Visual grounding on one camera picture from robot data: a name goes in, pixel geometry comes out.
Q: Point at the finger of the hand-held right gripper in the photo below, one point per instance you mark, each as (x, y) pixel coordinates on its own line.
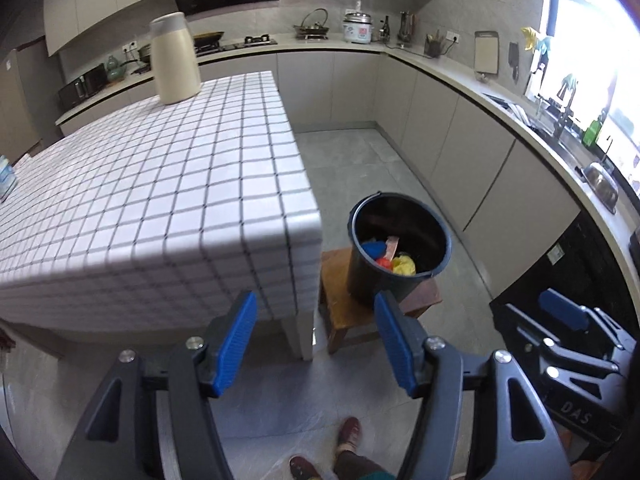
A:
(530, 330)
(562, 307)

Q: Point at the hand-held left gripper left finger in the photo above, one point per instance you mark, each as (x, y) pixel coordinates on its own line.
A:
(235, 340)

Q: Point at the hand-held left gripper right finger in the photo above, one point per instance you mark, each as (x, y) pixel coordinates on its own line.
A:
(395, 345)

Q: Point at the black bucket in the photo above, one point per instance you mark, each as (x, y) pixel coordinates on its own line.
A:
(365, 280)

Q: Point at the yellow cloth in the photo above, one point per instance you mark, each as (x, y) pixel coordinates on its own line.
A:
(404, 265)

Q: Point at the orange cloth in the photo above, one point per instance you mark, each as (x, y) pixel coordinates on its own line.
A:
(383, 262)

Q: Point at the blue cloth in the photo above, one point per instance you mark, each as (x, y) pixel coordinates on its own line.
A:
(374, 251)

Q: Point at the wooden stool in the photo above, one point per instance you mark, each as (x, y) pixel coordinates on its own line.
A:
(350, 320)

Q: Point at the person's right shoe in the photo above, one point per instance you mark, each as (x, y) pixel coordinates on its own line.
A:
(348, 432)

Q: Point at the person's shoe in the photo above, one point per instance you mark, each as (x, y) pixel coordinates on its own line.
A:
(305, 469)
(348, 432)

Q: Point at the person's right leg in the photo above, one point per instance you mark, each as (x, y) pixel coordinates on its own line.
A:
(360, 467)

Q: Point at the steel bowl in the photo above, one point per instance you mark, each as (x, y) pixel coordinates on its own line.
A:
(600, 182)

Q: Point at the person's left shoe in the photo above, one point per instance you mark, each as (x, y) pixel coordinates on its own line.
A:
(305, 469)

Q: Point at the table with checked tablecloth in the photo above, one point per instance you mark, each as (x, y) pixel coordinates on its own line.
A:
(150, 185)

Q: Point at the green bottle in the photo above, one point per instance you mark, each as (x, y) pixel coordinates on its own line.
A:
(593, 132)

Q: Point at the dark sink faucet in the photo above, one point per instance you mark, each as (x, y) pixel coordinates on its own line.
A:
(562, 120)

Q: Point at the black cleaver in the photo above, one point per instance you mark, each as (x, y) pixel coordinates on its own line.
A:
(514, 57)

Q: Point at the kitchen window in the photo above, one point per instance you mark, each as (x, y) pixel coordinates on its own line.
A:
(590, 50)

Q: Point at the teal rubber glove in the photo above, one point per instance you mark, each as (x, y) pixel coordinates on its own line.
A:
(544, 45)

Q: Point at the white cutting board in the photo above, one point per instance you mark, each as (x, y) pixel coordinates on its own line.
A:
(486, 52)

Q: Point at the yellow rubber glove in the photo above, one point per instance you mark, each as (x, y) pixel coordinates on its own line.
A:
(530, 37)

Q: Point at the cream thermos jug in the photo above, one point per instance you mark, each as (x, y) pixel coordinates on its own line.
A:
(175, 65)

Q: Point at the dark utensil holder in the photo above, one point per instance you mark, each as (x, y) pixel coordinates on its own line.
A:
(434, 46)

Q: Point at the green ceramic vase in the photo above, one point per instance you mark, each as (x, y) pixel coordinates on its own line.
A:
(115, 70)

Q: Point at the black microwave oven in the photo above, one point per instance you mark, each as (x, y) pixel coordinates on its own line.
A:
(80, 87)

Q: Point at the gas stove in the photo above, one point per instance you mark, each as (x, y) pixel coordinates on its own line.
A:
(260, 40)

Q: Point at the dark glass bottle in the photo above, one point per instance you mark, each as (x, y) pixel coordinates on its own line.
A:
(386, 32)

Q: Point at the metal knife rack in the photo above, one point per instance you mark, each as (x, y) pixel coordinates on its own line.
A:
(406, 30)

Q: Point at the white rice cooker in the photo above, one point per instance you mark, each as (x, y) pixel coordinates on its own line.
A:
(357, 30)

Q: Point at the beige refrigerator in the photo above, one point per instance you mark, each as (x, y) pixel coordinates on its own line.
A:
(25, 95)

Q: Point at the metal kettle on stand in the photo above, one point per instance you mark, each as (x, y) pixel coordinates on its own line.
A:
(312, 25)

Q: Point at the white wall socket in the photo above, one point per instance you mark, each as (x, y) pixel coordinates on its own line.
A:
(130, 45)
(452, 36)

